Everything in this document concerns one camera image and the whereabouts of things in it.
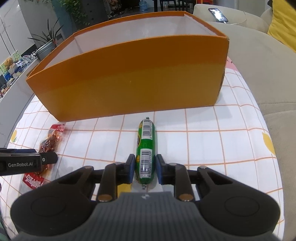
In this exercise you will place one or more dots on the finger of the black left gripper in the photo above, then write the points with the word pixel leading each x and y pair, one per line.
pixel 48 158

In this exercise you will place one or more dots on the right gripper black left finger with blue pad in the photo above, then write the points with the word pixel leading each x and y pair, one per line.
pixel 68 202

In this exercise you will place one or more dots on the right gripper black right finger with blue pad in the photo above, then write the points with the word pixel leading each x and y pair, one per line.
pixel 224 203

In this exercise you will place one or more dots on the brown meat snack packet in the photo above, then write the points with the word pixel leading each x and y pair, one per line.
pixel 49 144

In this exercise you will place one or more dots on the green sausage stick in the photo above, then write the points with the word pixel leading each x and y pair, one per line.
pixel 145 153

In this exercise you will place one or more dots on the white tv cabinet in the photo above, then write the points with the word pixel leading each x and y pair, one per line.
pixel 14 103

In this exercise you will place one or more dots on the checkered lemon tablecloth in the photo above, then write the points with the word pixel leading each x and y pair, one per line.
pixel 231 138

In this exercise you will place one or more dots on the teddy bear toy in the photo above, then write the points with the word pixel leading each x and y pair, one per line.
pixel 8 62

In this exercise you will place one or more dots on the grey plant pot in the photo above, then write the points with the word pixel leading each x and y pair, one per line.
pixel 45 50

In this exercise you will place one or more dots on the beige sofa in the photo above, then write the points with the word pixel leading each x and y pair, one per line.
pixel 268 67

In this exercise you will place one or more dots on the green climbing plant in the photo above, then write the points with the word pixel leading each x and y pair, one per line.
pixel 76 12

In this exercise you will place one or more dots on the orange cardboard box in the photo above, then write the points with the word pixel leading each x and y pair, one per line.
pixel 135 64

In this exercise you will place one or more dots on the blue water bottle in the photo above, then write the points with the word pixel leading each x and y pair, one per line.
pixel 142 5

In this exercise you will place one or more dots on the yellow cushion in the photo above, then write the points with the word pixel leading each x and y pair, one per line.
pixel 282 27

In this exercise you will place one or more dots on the black smartphone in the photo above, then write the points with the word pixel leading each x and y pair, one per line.
pixel 217 14

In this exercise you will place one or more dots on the dark dining table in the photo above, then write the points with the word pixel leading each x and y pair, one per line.
pixel 172 5

